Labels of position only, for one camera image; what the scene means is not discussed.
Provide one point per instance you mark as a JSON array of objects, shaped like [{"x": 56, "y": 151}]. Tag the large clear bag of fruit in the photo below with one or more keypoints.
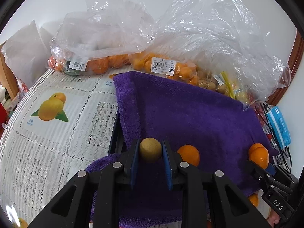
[{"x": 216, "y": 45}]

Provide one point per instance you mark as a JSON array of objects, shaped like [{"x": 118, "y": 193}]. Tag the orange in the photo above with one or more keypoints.
[
  {"x": 259, "y": 155},
  {"x": 254, "y": 199},
  {"x": 189, "y": 154}
]

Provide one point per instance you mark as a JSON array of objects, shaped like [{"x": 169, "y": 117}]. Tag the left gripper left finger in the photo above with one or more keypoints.
[{"x": 91, "y": 198}]

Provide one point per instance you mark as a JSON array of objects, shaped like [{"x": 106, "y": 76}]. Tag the blue tissue pack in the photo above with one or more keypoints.
[{"x": 279, "y": 126}]

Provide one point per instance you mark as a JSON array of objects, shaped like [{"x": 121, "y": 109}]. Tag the fruit print lace tablecloth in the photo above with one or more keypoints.
[{"x": 63, "y": 125}]

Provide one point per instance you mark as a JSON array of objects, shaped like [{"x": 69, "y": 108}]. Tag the small tan round fruit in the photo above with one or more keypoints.
[{"x": 150, "y": 149}]

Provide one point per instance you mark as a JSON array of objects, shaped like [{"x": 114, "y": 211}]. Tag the red paper bag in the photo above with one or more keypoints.
[{"x": 4, "y": 118}]

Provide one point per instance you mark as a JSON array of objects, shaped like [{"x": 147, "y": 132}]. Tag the purple towel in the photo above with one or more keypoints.
[{"x": 216, "y": 125}]

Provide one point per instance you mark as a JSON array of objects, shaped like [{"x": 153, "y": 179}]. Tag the orange beside tray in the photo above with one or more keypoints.
[{"x": 254, "y": 199}]

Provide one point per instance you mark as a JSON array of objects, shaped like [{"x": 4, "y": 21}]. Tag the wooden chair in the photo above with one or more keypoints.
[{"x": 7, "y": 78}]

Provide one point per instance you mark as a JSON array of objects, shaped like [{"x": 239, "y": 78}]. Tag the white plastic bag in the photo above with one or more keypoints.
[{"x": 26, "y": 54}]

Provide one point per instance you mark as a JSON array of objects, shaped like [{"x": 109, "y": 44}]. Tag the person's right hand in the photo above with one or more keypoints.
[{"x": 273, "y": 218}]

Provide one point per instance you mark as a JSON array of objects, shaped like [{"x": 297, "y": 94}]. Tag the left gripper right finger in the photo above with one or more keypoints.
[{"x": 209, "y": 199}]

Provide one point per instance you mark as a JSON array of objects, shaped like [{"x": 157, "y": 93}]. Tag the black tray under towel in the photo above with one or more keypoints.
[{"x": 117, "y": 143}]

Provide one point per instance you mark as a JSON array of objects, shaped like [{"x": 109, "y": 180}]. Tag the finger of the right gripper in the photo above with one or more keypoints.
[
  {"x": 283, "y": 176},
  {"x": 261, "y": 176}
]

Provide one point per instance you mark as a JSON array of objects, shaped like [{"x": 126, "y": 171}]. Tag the left clear bag of oranges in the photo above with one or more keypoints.
[{"x": 103, "y": 37}]

